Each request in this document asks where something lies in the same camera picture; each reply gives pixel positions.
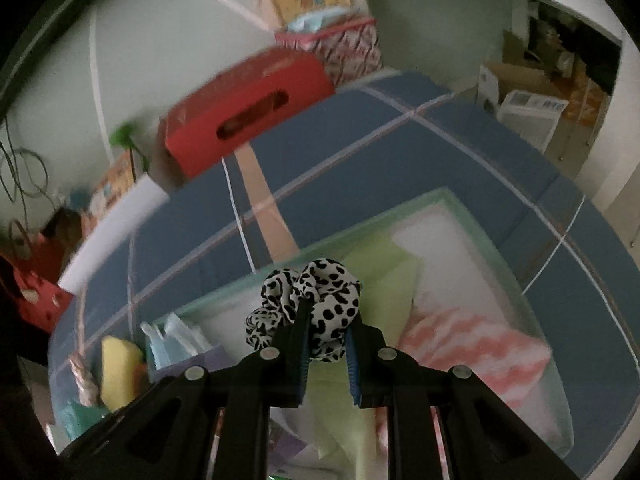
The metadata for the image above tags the red felt tote bag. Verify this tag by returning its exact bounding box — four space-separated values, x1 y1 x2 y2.
2 219 74 334

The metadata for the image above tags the white cardboard box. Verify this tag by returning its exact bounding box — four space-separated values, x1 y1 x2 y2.
497 90 568 153

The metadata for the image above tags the pink patterned fabric piece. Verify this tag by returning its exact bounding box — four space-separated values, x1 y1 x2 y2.
68 351 100 408

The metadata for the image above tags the white foam board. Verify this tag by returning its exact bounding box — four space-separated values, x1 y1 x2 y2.
58 176 169 295

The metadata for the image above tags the blue face mask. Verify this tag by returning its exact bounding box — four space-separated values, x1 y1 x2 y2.
140 312 213 370

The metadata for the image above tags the pink white striped cloth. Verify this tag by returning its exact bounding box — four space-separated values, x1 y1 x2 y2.
374 308 554 453

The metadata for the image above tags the light green cloth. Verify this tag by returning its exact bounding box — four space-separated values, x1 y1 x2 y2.
299 233 421 480

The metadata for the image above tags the black white spotted scrunchie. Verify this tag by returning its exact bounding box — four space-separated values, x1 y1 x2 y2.
245 258 362 363

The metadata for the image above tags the teal plastic toy box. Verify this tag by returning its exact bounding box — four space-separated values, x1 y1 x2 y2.
60 400 111 441

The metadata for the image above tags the lilac cloth piece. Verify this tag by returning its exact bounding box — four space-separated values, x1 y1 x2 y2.
149 344 235 384

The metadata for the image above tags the yellow sponge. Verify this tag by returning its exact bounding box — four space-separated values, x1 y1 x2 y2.
100 336 143 412

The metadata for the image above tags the white tray with teal rim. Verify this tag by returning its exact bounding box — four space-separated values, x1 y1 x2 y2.
150 186 574 480

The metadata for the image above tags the black wall cable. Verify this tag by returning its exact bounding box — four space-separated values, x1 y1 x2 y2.
0 119 51 206

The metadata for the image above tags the orange illustrated toy box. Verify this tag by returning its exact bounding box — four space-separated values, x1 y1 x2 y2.
81 150 136 237

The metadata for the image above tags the blue plaid bed cover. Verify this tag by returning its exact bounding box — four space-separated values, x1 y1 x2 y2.
49 73 639 477

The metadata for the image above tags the red cardboard box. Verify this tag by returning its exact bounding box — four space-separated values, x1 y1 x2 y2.
162 47 334 178

